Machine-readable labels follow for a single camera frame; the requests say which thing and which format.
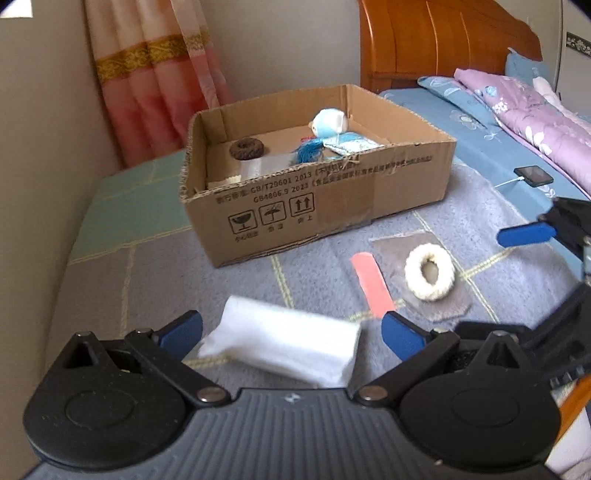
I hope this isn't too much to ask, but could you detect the white and blue plush toy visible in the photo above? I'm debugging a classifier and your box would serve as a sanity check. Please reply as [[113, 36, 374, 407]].
[[308, 108, 349, 138]]

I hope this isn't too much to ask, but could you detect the grey cloth piece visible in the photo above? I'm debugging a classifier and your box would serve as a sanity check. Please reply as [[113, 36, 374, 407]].
[[369, 232, 472, 322]]

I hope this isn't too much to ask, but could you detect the orange wooden headboard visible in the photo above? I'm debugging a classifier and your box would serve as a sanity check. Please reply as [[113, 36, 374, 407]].
[[358, 0, 543, 95]]

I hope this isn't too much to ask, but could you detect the green and grey plaid blanket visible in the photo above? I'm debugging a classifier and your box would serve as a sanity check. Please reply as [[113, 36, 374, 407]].
[[46, 150, 591, 398]]

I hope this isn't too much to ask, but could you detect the cardboard box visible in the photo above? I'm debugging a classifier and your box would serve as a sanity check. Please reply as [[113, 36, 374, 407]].
[[179, 84, 458, 268]]

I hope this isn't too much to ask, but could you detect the purple floral quilt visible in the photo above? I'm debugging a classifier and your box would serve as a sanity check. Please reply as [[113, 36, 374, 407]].
[[418, 68, 591, 195]]

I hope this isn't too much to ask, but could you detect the blue pillow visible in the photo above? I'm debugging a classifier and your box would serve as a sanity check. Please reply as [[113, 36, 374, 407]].
[[505, 47, 551, 85]]

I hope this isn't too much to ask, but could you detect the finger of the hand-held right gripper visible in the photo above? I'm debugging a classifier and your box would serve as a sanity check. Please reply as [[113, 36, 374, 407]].
[[456, 285, 584, 361], [498, 198, 591, 257]]

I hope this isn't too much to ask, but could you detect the pink flat strip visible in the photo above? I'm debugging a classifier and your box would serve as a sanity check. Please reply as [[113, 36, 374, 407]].
[[350, 252, 397, 319]]

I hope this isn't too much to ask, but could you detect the white towel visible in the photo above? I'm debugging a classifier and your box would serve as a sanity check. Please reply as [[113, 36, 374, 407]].
[[198, 295, 362, 388]]

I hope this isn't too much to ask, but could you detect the window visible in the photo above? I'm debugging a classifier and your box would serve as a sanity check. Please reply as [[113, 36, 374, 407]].
[[0, 0, 35, 19]]

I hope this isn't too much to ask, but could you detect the white cloth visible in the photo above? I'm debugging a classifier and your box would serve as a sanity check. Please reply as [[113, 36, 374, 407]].
[[533, 76, 591, 123]]

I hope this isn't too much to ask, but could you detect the pink patterned curtain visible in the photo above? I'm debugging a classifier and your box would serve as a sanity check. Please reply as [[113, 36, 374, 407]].
[[83, 0, 234, 169]]

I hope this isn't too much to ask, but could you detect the blue floral bed sheet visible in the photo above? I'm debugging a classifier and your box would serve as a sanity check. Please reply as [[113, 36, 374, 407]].
[[379, 85, 591, 204]]

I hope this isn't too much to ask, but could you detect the blue yarn tassel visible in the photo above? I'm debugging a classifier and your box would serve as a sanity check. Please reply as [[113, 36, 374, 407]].
[[291, 138, 327, 165]]

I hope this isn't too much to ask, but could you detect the orange wooden frame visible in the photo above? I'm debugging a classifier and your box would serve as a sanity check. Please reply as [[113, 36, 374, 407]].
[[558, 376, 591, 462]]

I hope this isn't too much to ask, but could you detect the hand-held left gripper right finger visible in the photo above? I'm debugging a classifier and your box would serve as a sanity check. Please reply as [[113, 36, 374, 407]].
[[355, 313, 539, 408]]

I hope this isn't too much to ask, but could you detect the brown fluffy hair scrunchie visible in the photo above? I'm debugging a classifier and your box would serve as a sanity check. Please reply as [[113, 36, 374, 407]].
[[229, 137, 265, 161]]

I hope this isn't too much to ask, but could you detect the white fluffy hair scrunchie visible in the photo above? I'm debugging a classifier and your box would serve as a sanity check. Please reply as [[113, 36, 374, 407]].
[[405, 244, 455, 303]]

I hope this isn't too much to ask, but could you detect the black smartphone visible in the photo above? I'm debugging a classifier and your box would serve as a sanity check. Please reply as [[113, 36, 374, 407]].
[[514, 165, 554, 188]]

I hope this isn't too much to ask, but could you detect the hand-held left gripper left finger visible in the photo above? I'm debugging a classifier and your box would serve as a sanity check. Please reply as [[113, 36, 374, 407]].
[[45, 310, 230, 409]]

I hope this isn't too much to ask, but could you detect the light blue patterned pouch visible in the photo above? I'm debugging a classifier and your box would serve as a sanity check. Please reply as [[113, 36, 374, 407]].
[[323, 131, 384, 158]]

